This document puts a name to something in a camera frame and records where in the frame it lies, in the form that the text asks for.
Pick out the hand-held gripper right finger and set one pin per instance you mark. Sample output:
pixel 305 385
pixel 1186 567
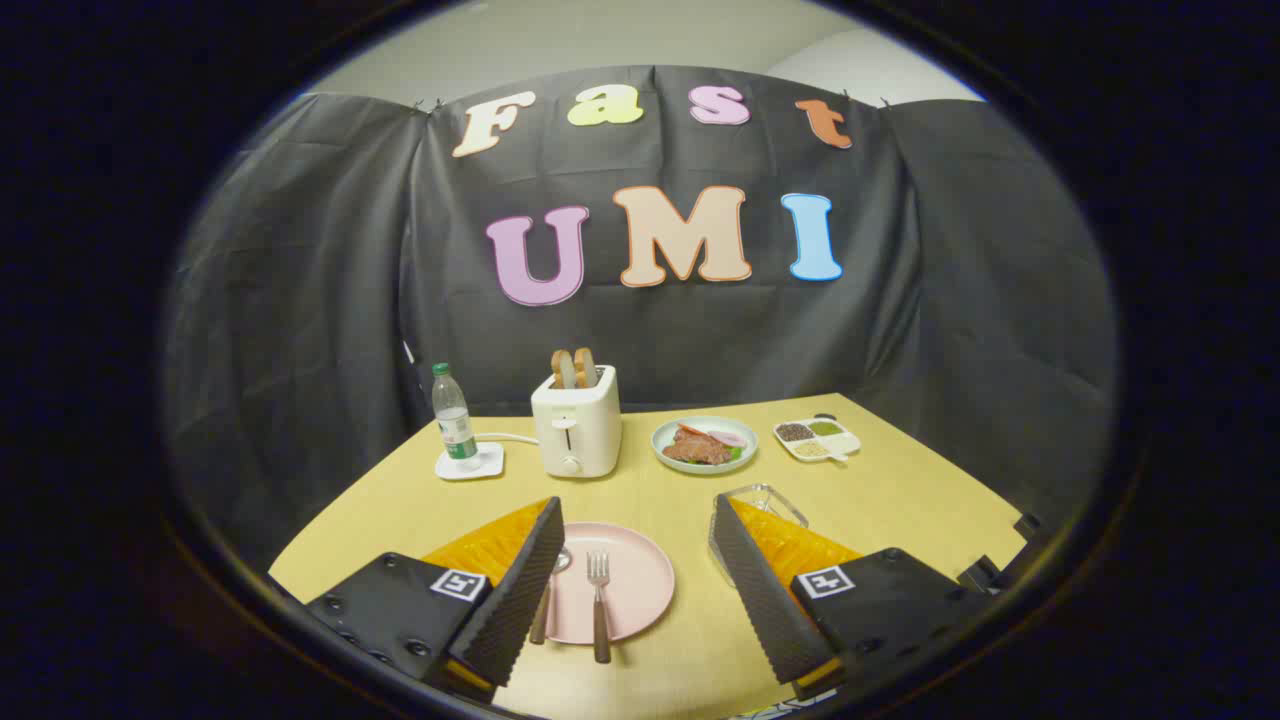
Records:
pixel 760 590

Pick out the orange carrot piece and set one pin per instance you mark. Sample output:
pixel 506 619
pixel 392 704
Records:
pixel 692 429

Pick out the clear plastic water bottle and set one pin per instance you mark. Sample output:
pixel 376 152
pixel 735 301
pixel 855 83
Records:
pixel 453 420

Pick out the pink plate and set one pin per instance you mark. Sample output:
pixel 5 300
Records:
pixel 640 580

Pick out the pink ham slice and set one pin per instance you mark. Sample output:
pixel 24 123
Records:
pixel 728 438

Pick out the brown meat slice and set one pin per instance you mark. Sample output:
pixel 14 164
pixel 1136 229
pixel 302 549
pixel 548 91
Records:
pixel 695 450

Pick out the black table clamp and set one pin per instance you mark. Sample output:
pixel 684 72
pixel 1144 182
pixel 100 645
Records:
pixel 1027 526
pixel 980 575

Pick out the pale green plate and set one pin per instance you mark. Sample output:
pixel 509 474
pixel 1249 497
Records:
pixel 663 442

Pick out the white square coaster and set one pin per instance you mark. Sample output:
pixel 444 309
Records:
pixel 490 462

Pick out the white divided seasoning dish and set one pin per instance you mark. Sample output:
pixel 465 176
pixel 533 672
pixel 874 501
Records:
pixel 845 442

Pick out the white toaster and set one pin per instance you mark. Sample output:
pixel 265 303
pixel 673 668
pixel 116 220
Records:
pixel 590 420

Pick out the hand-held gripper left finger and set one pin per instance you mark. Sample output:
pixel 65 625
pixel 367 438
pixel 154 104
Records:
pixel 520 590

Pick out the toasted bread slice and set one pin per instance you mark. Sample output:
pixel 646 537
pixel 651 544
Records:
pixel 563 370
pixel 586 367

